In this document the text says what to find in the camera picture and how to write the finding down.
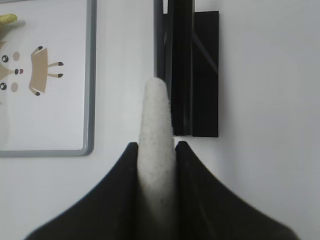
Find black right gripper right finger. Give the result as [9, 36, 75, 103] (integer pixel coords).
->
[175, 141, 298, 240]

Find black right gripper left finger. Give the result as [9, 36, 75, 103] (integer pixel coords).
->
[27, 142, 138, 240]

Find white handled kitchen knife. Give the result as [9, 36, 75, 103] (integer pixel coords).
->
[136, 78, 178, 240]

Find yellow plastic banana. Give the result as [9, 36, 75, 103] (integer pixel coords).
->
[0, 13, 19, 40]

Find white deer cutting board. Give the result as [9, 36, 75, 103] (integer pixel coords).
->
[0, 0, 97, 158]

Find black knife stand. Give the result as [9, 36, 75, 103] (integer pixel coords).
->
[153, 0, 220, 138]

